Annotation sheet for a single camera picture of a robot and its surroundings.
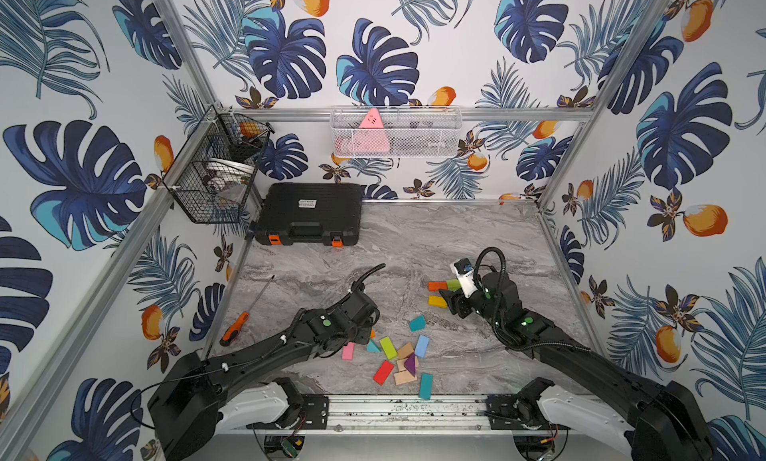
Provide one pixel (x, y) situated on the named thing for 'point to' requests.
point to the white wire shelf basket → (396, 132)
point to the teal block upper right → (417, 323)
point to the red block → (383, 372)
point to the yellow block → (435, 300)
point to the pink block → (348, 351)
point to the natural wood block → (404, 376)
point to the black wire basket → (211, 178)
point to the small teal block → (372, 347)
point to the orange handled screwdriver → (229, 336)
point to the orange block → (437, 285)
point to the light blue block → (421, 346)
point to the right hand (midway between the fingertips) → (452, 281)
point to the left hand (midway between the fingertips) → (362, 321)
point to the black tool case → (310, 214)
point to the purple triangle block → (410, 363)
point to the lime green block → (388, 347)
